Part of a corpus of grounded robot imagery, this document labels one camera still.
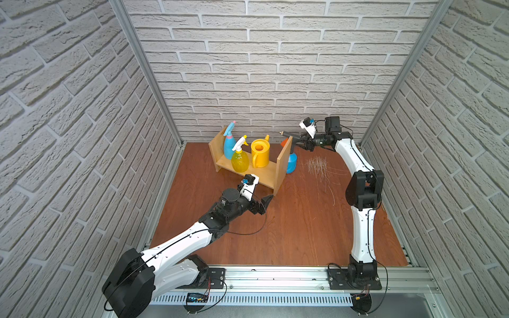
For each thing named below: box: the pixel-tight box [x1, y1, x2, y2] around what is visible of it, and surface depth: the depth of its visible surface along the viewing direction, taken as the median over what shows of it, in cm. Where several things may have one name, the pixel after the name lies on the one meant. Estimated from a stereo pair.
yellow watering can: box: [251, 134, 271, 168], surface depth 95 cm
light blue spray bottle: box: [223, 120, 236, 161], surface depth 96 cm
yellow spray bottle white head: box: [230, 135, 250, 173], surface depth 96 cm
